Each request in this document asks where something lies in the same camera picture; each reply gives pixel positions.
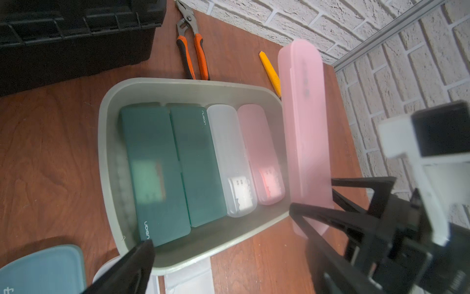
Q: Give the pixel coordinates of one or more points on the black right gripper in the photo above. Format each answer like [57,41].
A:
[388,243]

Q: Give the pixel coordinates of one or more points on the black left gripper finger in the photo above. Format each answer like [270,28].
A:
[130,275]

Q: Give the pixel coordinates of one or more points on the blue-grey pencil case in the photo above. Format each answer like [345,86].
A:
[55,270]

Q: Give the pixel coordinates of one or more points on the dark green pencil case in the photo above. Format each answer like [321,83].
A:
[200,172]
[155,171]

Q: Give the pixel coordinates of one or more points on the pink pencil case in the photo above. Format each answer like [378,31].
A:
[261,154]
[301,72]

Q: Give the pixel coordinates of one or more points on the clear frosted pencil case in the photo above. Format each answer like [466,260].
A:
[234,169]

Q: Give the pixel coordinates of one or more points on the grey-green storage tray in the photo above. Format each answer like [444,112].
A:
[207,240]

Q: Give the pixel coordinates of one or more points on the yellow utility knife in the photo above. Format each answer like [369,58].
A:
[271,73]

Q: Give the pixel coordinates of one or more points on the black plastic toolbox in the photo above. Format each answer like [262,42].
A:
[47,42]

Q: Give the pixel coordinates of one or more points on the aluminium corner post right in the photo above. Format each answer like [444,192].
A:
[412,15]

